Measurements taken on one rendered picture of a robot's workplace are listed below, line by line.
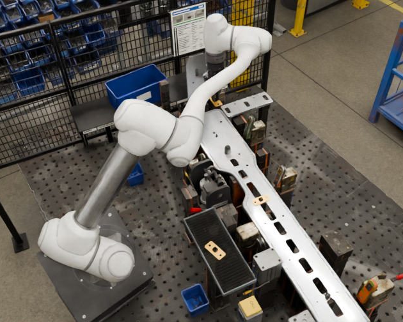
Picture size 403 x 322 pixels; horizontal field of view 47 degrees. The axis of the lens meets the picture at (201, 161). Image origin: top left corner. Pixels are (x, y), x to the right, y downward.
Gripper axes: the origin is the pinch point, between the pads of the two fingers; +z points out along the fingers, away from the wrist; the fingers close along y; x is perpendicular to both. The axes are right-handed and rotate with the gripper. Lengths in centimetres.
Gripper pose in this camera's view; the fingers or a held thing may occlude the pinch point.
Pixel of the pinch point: (215, 94)
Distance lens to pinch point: 226.2
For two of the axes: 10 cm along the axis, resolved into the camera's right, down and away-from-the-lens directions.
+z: 0.2, 6.6, 7.5
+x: -4.3, -6.7, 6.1
